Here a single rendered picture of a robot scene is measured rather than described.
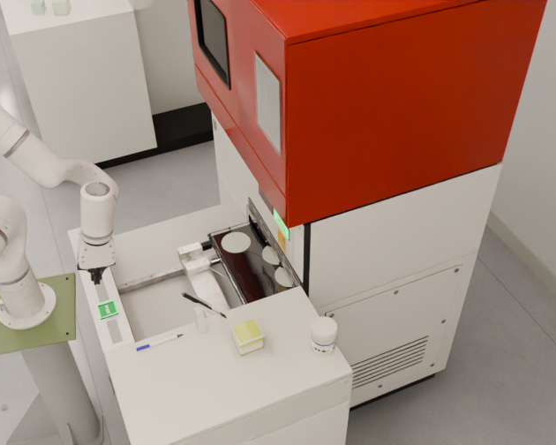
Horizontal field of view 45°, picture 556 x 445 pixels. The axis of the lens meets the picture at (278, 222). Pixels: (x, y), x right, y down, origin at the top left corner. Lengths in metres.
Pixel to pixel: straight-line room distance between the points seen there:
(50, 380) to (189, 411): 0.83
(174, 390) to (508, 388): 1.71
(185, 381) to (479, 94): 1.14
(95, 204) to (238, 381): 0.62
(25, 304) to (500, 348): 2.08
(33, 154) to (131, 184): 2.32
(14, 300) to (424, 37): 1.45
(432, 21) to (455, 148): 0.46
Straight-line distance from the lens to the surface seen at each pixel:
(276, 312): 2.02
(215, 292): 2.19
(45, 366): 2.50
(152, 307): 2.26
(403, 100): 1.80
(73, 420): 2.79
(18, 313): 2.30
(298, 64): 1.57
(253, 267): 2.23
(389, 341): 2.60
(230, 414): 1.83
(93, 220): 1.79
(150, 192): 3.94
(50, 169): 1.75
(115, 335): 2.04
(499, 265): 3.62
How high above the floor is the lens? 2.54
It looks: 44 degrees down
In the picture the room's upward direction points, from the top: 1 degrees counter-clockwise
